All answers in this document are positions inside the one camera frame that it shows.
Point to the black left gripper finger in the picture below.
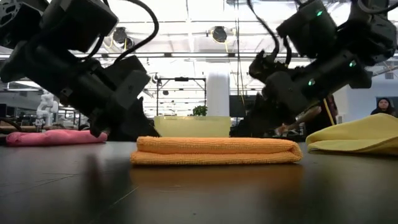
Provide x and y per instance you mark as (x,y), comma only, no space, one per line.
(146,124)
(124,132)

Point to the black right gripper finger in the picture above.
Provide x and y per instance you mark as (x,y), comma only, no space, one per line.
(264,121)

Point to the orange microfiber towel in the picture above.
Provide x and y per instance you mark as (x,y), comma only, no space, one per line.
(217,151)

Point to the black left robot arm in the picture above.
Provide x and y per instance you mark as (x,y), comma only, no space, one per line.
(46,62)

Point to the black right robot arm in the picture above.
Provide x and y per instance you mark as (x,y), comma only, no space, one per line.
(342,46)

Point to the pink microfiber towel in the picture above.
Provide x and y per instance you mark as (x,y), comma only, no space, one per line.
(53,137)

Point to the yellow microfiber towel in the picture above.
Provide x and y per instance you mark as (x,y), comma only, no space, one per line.
(357,137)

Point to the black monitor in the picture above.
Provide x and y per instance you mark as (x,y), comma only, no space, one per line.
(239,105)

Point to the person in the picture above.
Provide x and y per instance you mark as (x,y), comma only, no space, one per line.
(323,115)
(384,107)

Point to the yellow plastic bin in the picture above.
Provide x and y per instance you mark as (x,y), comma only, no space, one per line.
(192,127)

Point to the white round column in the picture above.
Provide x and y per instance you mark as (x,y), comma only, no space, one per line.
(218,90)

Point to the small green bushy plant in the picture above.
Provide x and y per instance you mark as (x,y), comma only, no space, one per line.
(200,110)

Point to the white robot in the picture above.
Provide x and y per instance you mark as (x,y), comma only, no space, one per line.
(46,105)

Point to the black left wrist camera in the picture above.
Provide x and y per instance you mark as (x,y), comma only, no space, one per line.
(124,70)

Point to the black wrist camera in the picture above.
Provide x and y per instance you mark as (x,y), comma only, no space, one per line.
(267,67)
(124,70)

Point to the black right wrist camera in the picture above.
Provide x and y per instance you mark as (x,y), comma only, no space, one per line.
(267,67)

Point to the black metal rig frame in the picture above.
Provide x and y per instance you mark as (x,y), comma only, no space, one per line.
(182,79)

